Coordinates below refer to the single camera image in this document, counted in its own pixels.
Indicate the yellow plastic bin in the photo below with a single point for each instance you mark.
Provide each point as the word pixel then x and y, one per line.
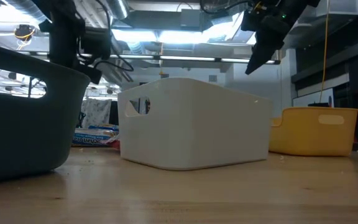
pixel 309 140

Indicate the blue Maruchan noodle packet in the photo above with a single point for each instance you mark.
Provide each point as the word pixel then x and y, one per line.
pixel 93 138

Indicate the white patterned cloth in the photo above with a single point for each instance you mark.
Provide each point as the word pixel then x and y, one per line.
pixel 96 112

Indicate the long overhead light bar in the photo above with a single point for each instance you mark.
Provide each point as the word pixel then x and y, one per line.
pixel 185 58

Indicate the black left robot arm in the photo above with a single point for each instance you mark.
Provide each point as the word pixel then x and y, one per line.
pixel 54 4

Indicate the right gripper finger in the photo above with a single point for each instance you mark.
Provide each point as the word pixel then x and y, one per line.
pixel 264 57
pixel 255 56

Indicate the dark blue plastic bin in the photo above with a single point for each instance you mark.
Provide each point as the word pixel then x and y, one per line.
pixel 26 140

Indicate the white plastic bin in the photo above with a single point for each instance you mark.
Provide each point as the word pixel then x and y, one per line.
pixel 197 124

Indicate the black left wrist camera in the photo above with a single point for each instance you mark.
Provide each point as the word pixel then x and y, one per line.
pixel 96 43

